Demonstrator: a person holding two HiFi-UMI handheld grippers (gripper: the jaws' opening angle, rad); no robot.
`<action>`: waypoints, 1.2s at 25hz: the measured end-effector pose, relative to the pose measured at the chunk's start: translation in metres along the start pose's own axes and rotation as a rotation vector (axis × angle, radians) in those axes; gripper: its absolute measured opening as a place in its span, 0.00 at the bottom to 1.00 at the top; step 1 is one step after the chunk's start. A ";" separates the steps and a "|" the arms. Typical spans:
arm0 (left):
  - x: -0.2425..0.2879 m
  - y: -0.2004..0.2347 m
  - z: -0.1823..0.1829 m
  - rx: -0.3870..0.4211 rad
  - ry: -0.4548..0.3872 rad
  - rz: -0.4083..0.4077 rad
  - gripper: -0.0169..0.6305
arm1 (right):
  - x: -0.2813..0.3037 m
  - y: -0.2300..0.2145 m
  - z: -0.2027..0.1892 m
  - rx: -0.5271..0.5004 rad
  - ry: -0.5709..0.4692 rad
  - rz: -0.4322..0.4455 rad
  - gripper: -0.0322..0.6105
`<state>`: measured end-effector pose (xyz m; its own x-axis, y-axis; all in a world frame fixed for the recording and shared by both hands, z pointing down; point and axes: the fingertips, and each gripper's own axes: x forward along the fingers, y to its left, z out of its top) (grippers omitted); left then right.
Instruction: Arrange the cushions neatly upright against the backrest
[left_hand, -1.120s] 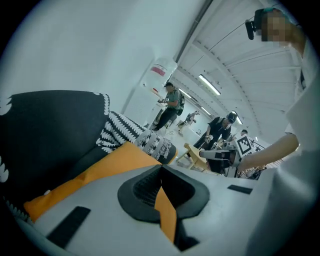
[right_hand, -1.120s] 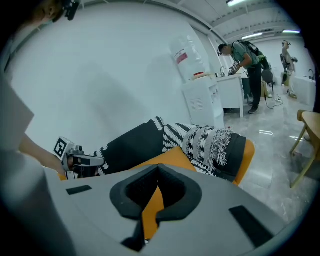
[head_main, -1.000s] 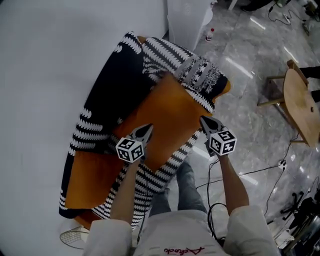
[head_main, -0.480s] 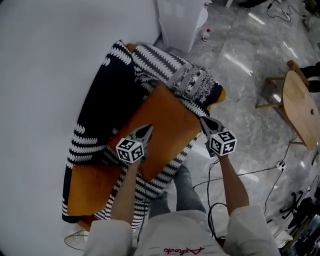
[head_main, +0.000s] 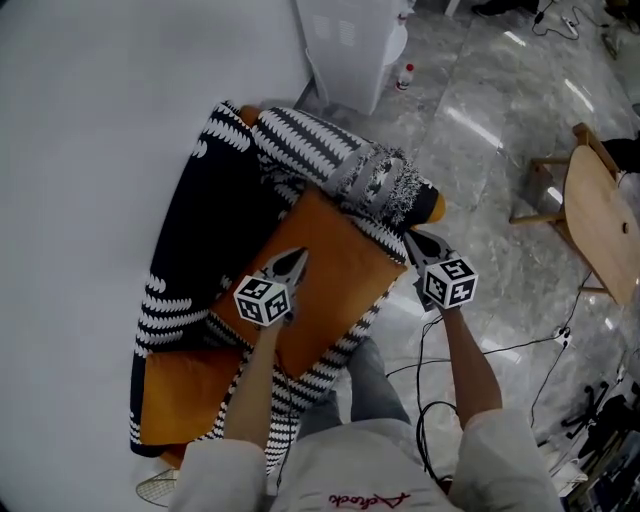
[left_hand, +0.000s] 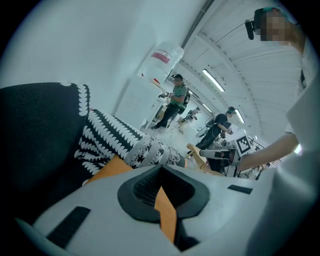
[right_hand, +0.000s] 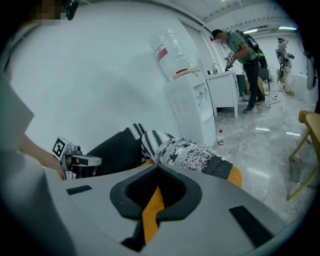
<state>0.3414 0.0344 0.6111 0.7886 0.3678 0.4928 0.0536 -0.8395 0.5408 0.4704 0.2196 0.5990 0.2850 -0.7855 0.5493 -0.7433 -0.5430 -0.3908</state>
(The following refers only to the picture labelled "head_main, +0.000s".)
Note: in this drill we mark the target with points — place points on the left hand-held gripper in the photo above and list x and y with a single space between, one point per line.
260 300

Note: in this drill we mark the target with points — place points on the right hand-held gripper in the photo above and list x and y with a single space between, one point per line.
450 285

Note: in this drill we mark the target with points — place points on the orange cushion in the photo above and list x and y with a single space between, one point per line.
185 395
340 260

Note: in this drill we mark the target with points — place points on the person's left forearm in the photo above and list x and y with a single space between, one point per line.
250 390

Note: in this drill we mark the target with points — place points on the person's right forearm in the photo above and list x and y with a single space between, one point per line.
470 370

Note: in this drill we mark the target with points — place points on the orange black white patterned blanket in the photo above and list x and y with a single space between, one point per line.
215 200

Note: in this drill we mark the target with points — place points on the person's grey jeans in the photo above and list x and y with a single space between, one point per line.
365 385

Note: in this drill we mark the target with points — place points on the white power strip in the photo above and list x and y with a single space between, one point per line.
570 25
564 336

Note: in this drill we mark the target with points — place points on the wooden oval table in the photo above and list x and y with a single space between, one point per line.
595 215

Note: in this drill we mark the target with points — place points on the white bottle with red cap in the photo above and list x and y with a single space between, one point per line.
405 77

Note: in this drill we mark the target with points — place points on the white water dispenser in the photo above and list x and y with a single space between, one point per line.
345 60

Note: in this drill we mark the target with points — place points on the person's white shirt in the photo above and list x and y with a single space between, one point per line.
360 465

